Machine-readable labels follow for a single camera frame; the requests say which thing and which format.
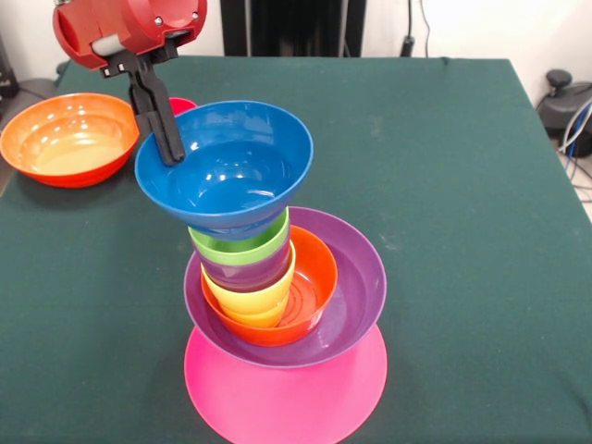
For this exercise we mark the green cup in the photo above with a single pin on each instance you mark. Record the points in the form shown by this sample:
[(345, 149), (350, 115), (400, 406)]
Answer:
[(240, 250)]

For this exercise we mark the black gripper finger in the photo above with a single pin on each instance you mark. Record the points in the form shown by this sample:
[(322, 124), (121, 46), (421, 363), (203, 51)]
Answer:
[(141, 113), (166, 134)]

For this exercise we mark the pink bowl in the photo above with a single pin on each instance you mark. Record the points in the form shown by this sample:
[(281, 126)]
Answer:
[(277, 402)]

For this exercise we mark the large orange bowl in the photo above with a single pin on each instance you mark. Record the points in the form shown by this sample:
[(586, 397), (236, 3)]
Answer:
[(60, 134)]

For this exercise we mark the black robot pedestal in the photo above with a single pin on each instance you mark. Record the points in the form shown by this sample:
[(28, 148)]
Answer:
[(296, 28)]

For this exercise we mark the black pedestal foot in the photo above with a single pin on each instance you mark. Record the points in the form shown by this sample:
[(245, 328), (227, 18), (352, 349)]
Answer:
[(562, 111), (39, 85)]

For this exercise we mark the purple bowl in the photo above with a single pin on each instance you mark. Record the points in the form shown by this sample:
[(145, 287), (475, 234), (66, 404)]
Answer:
[(356, 287)]

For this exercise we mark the purple cup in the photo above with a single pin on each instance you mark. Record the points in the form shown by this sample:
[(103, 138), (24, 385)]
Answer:
[(245, 277)]

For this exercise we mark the small orange bowl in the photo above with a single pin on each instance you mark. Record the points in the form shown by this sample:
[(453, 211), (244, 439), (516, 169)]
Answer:
[(319, 277)]

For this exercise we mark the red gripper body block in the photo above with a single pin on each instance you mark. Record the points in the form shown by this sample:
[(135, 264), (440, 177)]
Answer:
[(139, 23)]

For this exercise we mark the dark green tablecloth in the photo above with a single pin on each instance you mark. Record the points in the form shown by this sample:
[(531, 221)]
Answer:
[(462, 324)]

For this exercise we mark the blue bowl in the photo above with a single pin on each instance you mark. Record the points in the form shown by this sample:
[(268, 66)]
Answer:
[(231, 176)]

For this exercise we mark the yellow cup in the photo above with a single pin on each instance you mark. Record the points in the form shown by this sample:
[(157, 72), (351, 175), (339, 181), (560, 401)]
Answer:
[(259, 300)]

